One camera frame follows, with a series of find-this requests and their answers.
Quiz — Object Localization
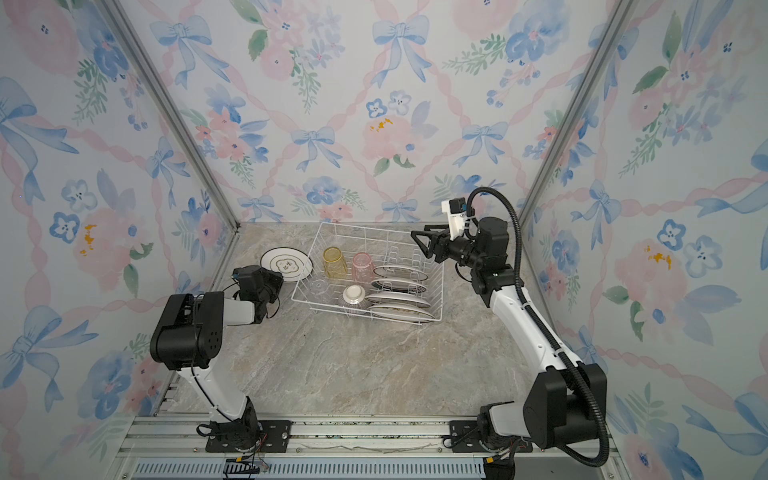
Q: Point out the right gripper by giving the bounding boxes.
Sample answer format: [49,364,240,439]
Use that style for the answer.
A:
[413,225,486,274]

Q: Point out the white plate dark rim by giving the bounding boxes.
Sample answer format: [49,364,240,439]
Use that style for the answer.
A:
[259,247,314,282]

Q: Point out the white plate green red rim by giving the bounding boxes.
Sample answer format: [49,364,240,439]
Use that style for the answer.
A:
[371,277,427,294]

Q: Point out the white plate gold rim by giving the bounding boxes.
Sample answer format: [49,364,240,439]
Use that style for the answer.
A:
[373,264,429,283]

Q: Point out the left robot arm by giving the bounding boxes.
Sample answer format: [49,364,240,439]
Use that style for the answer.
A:
[150,265,284,453]

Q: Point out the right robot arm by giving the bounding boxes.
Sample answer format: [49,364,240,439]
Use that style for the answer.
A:
[410,217,610,466]

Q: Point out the clear glass cup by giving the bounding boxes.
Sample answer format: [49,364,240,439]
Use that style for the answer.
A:
[308,277,332,303]

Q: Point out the pink glass cup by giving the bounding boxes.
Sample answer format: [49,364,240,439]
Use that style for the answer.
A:
[352,252,376,284]

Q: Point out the yellow glass cup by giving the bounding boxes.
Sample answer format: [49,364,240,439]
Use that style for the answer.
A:
[322,246,348,280]

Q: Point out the white plate front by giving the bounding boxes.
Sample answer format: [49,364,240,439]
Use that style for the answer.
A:
[369,303,435,322]

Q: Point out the striped ceramic bowl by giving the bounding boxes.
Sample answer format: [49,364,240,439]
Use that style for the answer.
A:
[342,284,366,308]

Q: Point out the white wire dish rack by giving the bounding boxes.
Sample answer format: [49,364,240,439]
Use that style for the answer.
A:
[291,223,445,325]

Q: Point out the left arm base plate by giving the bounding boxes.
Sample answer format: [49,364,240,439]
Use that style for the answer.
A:
[197,420,292,454]

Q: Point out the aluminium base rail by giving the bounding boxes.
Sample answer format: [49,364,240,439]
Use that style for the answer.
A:
[106,412,628,479]

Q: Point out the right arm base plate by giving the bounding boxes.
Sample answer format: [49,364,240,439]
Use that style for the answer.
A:
[442,420,534,454]

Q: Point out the black corrugated cable conduit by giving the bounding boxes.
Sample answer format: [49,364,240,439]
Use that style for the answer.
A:
[466,186,611,468]

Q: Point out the right aluminium corner post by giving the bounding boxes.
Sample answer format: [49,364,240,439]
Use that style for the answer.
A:
[519,0,637,228]

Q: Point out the aluminium corner post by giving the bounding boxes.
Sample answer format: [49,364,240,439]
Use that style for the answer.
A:
[96,1,240,232]
[519,0,637,228]

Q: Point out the left aluminium corner post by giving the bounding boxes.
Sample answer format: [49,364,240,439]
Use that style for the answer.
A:
[96,1,240,232]

